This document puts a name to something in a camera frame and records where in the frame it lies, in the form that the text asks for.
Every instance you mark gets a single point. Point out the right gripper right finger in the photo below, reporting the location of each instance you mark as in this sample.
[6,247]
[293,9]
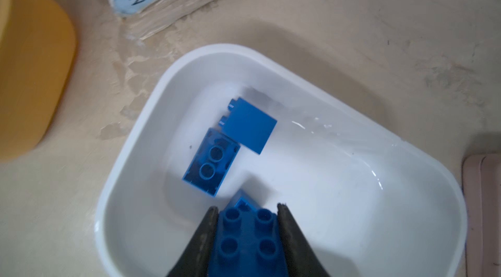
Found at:
[300,257]

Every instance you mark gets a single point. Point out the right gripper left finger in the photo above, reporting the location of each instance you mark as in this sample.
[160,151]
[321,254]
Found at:
[195,259]

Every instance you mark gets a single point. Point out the small blue brick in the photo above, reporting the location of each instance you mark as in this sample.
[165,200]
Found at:
[247,243]

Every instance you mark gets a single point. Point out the blue lego brick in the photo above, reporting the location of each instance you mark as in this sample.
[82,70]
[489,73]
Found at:
[211,162]
[247,125]

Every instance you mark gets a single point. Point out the white plastic bin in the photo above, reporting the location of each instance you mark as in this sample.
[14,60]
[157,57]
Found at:
[368,202]

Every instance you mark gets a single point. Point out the pink pencil case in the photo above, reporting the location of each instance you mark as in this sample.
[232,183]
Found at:
[481,187]

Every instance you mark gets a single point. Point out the yellow plastic bin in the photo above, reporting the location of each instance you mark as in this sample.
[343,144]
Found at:
[38,46]

